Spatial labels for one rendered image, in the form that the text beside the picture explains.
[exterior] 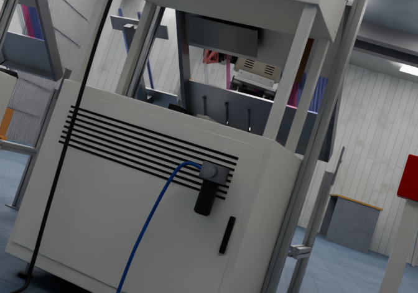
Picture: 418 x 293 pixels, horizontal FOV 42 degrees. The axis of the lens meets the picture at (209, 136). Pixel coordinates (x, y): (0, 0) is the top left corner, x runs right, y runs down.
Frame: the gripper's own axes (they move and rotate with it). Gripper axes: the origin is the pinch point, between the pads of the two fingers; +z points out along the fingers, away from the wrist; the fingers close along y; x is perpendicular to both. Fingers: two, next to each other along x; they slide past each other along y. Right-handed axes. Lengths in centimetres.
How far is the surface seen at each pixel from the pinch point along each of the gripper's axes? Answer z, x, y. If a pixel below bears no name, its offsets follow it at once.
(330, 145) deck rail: 8, 20, 60
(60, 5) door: -398, 244, -452
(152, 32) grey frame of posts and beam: 23.7, -24.3, -10.2
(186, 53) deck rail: 3.1, -3.8, -7.6
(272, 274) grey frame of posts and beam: 75, 23, 61
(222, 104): 3.0, 18.1, 9.2
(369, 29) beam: -587, 288, -25
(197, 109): 2.9, 25.0, -3.7
